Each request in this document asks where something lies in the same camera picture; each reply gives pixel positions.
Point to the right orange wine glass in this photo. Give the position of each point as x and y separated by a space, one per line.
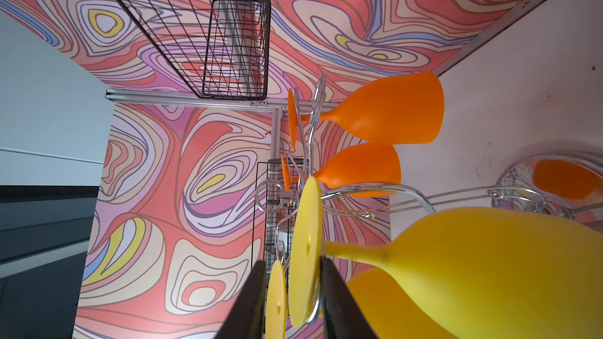
403 109

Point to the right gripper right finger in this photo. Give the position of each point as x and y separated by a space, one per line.
342 317

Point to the black wire basket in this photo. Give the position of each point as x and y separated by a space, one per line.
277 192
219 49

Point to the orange wine glass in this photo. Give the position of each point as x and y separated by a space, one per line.
362 163
403 109

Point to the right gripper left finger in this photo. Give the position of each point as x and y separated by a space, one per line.
246 318

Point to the back black wire basket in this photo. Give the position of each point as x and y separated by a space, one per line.
219 49

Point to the left black wire basket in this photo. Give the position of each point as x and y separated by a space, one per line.
277 192

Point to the dark yellow wine glass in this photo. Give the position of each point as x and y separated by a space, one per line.
384 304

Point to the light yellow wine glass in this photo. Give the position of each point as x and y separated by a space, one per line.
478 272

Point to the left orange wine glass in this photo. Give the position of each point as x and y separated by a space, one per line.
362 163

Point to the chrome wine glass rack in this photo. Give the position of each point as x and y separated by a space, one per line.
559 184

